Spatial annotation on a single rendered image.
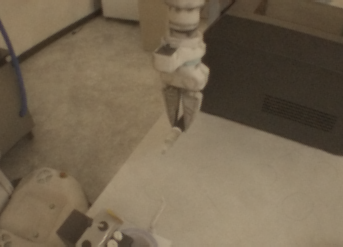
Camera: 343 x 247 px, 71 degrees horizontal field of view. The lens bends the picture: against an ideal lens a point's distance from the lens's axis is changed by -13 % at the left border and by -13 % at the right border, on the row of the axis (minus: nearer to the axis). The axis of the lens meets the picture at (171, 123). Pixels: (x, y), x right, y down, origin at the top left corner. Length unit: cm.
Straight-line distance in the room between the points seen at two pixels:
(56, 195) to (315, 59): 121
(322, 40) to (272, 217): 42
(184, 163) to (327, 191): 37
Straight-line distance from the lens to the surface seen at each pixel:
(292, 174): 72
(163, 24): 282
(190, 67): 53
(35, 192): 148
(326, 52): 68
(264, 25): 68
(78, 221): 53
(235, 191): 65
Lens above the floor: 143
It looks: 43 degrees down
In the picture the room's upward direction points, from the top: straight up
